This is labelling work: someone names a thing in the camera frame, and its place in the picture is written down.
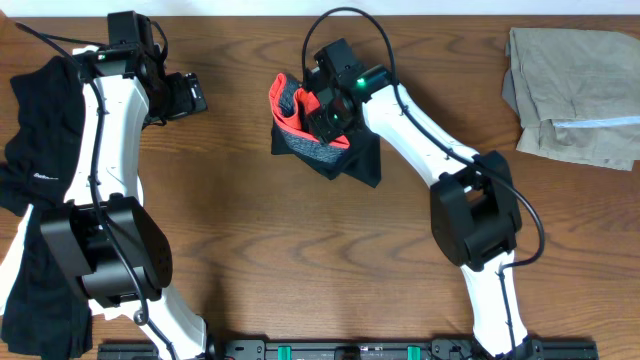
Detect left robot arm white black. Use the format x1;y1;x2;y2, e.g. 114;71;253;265
41;11;207;359

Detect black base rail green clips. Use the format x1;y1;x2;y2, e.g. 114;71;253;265
97;337;600;360

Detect folded khaki trousers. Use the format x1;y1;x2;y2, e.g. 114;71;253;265
502;28;639;171

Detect black leggings grey red waistband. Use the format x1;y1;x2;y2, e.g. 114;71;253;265
268;73;381;188

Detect black garment with white logo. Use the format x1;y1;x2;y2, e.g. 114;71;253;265
1;56;92;359

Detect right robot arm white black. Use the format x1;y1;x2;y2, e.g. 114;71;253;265
305;39;533;359

